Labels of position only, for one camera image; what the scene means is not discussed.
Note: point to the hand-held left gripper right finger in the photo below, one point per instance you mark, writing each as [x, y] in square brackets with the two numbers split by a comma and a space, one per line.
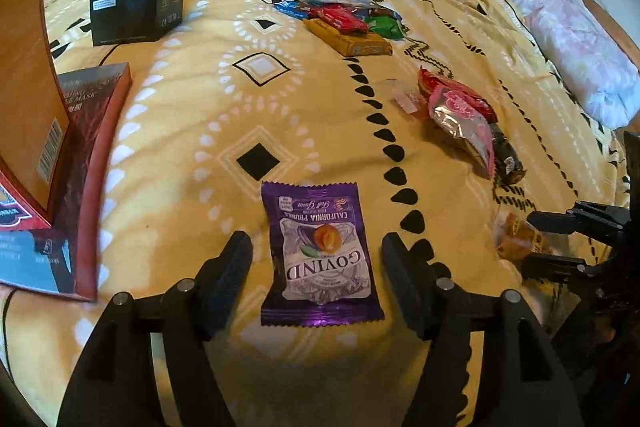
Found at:
[407, 287]

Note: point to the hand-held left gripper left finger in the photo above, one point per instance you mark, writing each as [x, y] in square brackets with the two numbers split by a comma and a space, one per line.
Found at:
[227, 287]

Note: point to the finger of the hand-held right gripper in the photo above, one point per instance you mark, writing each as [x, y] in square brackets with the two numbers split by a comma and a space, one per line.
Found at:
[575, 219]
[555, 268]

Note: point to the clear packet of yellow snacks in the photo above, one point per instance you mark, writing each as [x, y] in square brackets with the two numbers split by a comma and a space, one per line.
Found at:
[515, 234]

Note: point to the purple prune packet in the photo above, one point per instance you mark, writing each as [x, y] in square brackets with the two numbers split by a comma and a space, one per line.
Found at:
[320, 257]

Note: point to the pink floral snack packet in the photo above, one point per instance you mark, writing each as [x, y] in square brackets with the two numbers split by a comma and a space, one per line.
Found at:
[462, 132]

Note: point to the small red snack packet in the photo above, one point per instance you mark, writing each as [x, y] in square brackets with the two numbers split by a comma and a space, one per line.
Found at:
[450, 84]

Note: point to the small clear packet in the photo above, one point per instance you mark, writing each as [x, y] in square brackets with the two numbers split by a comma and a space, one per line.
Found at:
[402, 97]

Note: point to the dark red mask box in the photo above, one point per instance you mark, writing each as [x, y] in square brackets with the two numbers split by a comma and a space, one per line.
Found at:
[95, 147]

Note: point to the red and blue printed box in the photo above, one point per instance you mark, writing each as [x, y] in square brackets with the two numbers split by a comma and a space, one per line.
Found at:
[30, 257]

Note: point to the golden brown snack packet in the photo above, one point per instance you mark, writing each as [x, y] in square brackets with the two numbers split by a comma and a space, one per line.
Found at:
[345, 38]

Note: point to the green snack packet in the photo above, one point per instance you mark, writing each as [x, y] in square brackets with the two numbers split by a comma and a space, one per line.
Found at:
[385, 27]

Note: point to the orange cardboard box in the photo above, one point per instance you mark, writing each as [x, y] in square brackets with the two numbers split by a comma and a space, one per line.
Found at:
[25, 107]

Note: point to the blue black snack packet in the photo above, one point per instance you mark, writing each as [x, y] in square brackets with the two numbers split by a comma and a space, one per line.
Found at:
[292, 8]

